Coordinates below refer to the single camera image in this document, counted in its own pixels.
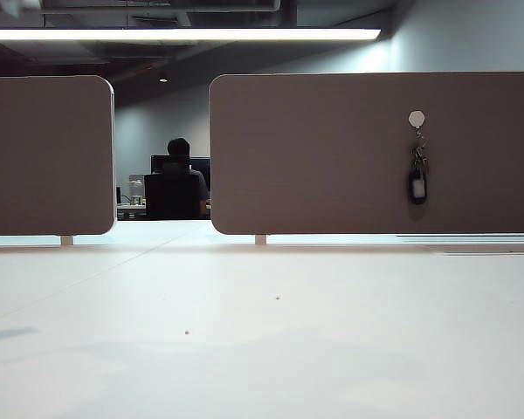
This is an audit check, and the bunch of keys with tag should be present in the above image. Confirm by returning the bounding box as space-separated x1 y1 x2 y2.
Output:
406 134 431 207

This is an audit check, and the wide beige desk partition panel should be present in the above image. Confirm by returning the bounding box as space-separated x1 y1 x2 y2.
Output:
208 71 524 236

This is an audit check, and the black computer monitor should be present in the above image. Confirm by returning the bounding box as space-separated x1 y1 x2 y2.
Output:
190 158 211 181
150 154 191 175

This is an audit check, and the black office chair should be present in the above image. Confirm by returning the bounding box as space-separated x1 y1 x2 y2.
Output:
144 161 201 221

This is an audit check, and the seated person dark hair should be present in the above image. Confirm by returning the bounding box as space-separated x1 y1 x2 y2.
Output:
152 137 211 219

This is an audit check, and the clear jar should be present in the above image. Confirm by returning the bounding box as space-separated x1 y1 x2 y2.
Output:
128 174 146 204

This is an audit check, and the cluttered background desk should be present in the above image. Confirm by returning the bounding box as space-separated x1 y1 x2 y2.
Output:
115 202 213 221

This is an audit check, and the long ceiling light strip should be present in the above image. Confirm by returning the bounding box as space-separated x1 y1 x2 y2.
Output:
0 27 383 42

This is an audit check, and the white adhesive wall hook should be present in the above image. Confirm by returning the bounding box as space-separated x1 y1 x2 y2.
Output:
407 110 429 137

